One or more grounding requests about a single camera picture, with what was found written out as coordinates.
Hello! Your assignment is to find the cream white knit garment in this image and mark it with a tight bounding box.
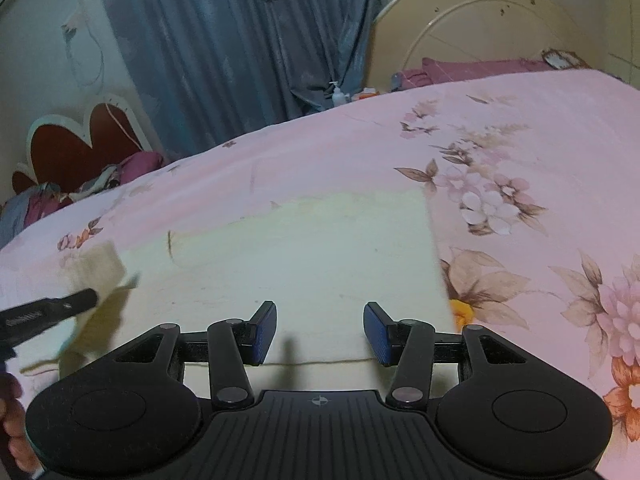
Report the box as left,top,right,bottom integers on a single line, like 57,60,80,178
17,190,454,388

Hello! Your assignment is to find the pile of colourful clothes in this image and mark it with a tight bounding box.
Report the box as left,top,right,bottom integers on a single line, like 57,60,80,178
0,150,166,250

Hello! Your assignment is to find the person's left hand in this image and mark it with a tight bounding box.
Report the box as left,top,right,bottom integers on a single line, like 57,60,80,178
1,373,40,479

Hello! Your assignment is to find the pink floral bed sheet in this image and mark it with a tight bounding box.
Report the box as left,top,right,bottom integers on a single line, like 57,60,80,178
1,70,639,479

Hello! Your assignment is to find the white pump bottle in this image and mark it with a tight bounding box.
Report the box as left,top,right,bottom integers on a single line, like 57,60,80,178
330,81,348,107

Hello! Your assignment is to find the blue curtain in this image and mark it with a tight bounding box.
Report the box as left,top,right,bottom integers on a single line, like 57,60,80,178
103,0,385,159

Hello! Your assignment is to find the cream round headboard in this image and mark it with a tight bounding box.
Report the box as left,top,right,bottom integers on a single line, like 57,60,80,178
364,0,604,93

